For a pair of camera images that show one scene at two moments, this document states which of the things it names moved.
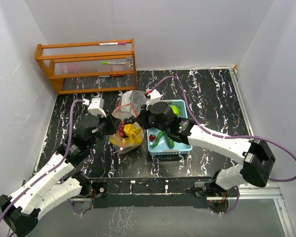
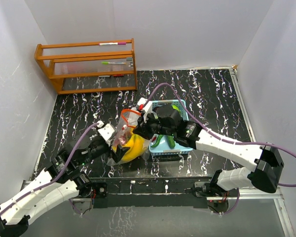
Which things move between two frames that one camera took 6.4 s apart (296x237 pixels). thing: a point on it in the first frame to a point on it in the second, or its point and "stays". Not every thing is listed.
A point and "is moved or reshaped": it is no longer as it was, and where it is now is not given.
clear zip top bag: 129,135 is moved or reshaped
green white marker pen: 106,62 stays
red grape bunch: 121,129 to 121,139
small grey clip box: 130,59 stays
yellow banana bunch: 134,136 to 137,145
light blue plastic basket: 165,146 stays
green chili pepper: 158,138 stays
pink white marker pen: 112,43 stays
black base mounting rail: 149,192 stays
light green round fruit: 176,111 stays
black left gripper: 113,123 to 120,151
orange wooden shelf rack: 106,59 stays
